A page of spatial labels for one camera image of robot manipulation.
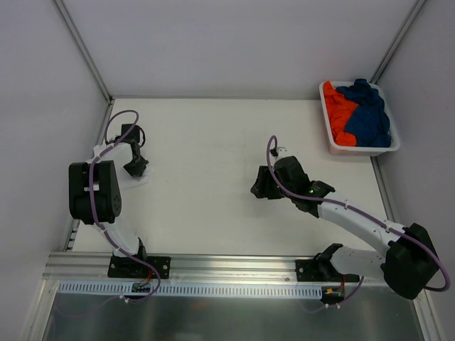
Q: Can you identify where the orange t shirt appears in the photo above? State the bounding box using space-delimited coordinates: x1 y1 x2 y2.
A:
323 81 358 147

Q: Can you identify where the white slotted cable duct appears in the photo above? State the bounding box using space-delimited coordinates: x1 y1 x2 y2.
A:
58 281 323 300

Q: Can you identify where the right aluminium frame post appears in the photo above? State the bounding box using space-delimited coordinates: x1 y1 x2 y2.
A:
370 0 428 84

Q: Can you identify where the aluminium frame post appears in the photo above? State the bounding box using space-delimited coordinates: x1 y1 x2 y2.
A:
49 0 114 104
370 0 428 84

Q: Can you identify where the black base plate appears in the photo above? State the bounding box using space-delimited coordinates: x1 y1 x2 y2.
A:
107 256 171 279
295 259 360 283

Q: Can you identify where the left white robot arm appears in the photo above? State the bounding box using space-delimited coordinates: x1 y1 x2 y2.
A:
68 124 152 277

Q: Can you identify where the left aluminium frame post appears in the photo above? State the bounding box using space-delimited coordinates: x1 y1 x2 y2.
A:
49 0 114 104

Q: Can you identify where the white t shirt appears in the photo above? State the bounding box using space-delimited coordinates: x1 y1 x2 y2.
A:
118 167 154 190

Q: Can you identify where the white plastic basket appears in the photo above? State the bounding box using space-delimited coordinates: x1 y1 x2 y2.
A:
318 82 400 157

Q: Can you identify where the aluminium mounting rail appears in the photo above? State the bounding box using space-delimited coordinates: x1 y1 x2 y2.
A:
41 251 427 287

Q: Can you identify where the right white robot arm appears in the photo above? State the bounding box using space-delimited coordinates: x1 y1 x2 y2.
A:
250 156 441 300

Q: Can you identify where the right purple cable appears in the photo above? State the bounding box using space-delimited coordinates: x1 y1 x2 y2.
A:
266 134 451 293

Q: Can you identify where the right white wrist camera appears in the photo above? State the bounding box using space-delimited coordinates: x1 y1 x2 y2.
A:
270 146 289 160

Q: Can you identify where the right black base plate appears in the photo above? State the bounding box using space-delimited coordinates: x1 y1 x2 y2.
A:
295 259 360 283

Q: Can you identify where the purple cable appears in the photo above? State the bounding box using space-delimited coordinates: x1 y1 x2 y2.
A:
266 134 451 293
87 109 161 303

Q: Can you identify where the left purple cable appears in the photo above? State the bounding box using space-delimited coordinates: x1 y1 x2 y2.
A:
87 109 161 303

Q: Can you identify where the blue t shirt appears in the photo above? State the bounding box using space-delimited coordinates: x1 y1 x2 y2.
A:
336 79 391 148

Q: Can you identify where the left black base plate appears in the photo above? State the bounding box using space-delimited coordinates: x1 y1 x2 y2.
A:
107 256 171 279

